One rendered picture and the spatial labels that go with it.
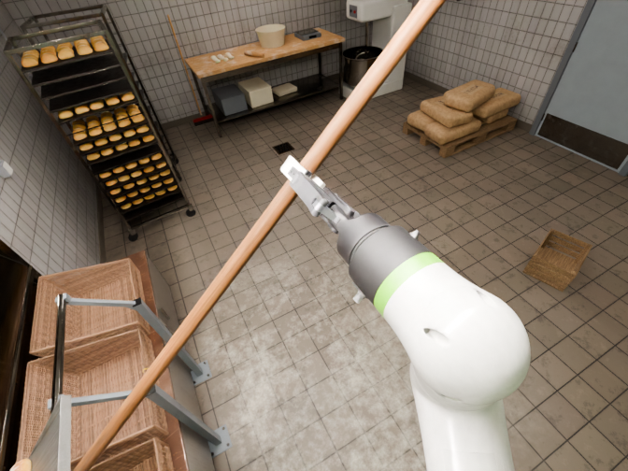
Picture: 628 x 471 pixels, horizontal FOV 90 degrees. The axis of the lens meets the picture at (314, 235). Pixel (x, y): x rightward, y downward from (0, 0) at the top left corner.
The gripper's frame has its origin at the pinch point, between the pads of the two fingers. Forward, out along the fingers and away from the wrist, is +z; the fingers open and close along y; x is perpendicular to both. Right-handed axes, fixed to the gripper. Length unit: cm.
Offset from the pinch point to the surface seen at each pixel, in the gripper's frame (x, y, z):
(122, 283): -150, 48, 141
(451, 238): 10, 264, 85
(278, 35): 80, 182, 435
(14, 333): -154, -3, 99
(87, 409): -169, 33, 65
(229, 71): 1, 142, 413
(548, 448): -50, 216, -63
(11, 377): -153, -2, 75
